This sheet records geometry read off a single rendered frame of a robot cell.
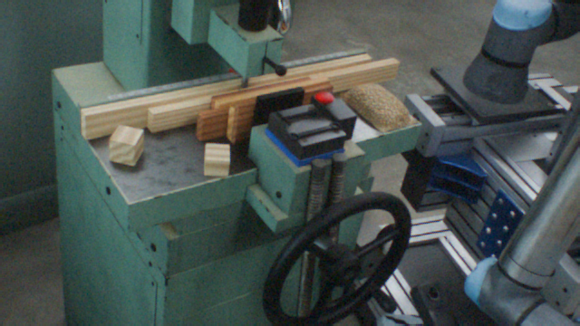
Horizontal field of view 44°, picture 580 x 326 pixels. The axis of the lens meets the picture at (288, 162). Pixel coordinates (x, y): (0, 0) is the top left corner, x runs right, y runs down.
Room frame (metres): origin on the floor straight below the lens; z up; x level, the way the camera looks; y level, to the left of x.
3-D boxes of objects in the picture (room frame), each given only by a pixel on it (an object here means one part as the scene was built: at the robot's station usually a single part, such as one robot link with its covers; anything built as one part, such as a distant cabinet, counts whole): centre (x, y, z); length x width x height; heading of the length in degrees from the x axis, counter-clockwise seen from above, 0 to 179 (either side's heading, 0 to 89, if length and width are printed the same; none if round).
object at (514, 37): (1.55, -0.46, 0.98); 0.13 x 0.12 x 0.14; 133
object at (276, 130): (0.97, -0.03, 0.99); 0.13 x 0.11 x 0.06; 129
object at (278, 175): (0.97, -0.03, 0.92); 0.15 x 0.13 x 0.09; 129
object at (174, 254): (1.21, 0.18, 0.76); 0.57 x 0.45 x 0.09; 39
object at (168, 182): (1.04, 0.03, 0.87); 0.61 x 0.30 x 0.06; 129
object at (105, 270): (1.21, 0.18, 0.36); 0.58 x 0.45 x 0.71; 39
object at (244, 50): (1.13, 0.11, 1.03); 0.14 x 0.07 x 0.09; 39
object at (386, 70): (1.17, 0.03, 0.92); 0.55 x 0.02 x 0.04; 129
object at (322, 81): (1.11, 0.05, 0.93); 0.24 x 0.01 x 0.06; 129
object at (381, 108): (1.21, -0.15, 0.92); 0.14 x 0.09 x 0.04; 39
